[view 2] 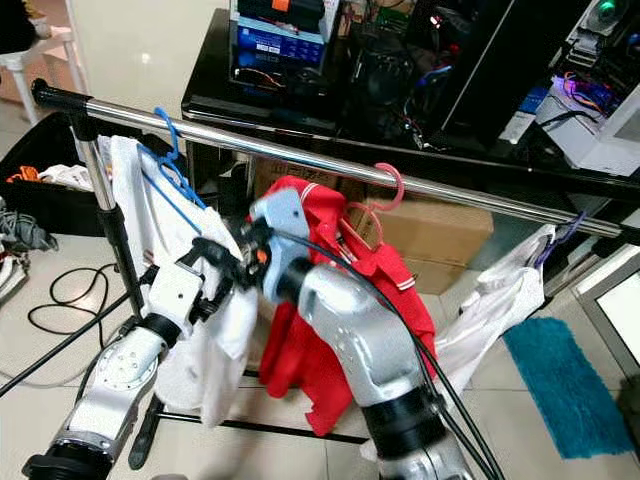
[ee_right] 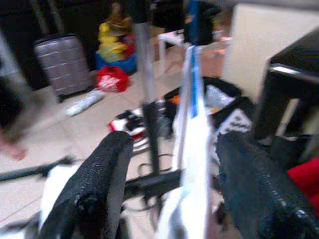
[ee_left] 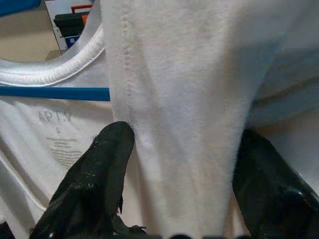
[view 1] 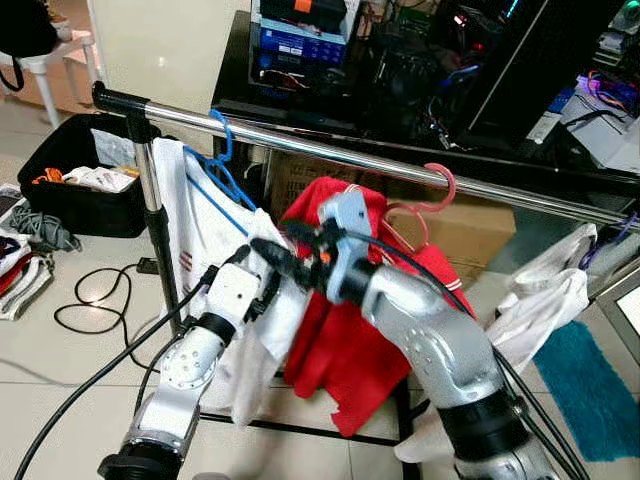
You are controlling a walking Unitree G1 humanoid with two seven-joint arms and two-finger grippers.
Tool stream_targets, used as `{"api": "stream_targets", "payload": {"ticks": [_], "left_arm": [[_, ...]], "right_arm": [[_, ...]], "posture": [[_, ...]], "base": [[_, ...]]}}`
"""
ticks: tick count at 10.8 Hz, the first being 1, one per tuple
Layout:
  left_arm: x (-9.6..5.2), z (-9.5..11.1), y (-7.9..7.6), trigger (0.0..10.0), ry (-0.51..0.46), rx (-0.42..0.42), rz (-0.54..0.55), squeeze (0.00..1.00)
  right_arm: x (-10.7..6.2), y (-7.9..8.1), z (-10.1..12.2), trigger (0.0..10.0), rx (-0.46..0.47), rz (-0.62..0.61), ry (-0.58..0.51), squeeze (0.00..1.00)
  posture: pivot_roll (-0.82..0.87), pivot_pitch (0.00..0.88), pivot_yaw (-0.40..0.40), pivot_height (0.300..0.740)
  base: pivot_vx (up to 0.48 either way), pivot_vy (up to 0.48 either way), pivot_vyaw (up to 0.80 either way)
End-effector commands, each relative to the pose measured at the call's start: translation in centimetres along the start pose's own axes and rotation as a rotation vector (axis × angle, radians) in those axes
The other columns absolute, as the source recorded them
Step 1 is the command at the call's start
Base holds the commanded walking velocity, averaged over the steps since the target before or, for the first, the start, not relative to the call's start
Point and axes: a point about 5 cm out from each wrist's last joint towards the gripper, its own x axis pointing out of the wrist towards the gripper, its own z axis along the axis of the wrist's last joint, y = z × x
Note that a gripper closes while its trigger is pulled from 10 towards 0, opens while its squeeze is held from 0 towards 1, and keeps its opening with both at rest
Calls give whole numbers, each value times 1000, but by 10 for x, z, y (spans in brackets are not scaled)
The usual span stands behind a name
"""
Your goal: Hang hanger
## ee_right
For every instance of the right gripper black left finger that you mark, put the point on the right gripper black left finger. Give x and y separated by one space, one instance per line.
94 174

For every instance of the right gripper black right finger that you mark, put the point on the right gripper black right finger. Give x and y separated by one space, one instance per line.
254 194

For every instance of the red shirt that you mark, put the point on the red shirt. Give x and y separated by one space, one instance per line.
306 179

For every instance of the red and black box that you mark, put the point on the red and black box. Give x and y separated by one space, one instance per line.
119 124

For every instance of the white sleeveless top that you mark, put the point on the white sleeveless top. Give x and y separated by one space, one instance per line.
197 161

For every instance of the white flat package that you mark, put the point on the white flat package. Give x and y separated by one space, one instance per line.
84 103

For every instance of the red plastic bag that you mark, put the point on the red plastic bag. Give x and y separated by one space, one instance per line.
112 79

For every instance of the blue bag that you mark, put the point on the blue bag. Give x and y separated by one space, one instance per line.
104 63

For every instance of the grey hard-shell suitcase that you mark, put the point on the grey hard-shell suitcase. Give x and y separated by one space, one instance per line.
62 67

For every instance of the black low cabinet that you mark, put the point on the black low cabinet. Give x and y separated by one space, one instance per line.
286 87

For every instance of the black open bag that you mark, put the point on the black open bag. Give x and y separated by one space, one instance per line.
224 85

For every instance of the black clothes rack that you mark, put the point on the black clothes rack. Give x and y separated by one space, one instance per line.
147 62

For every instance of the tan fabric bundle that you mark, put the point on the tan fabric bundle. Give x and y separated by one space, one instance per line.
120 20

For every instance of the white side table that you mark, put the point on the white side table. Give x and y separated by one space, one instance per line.
172 37

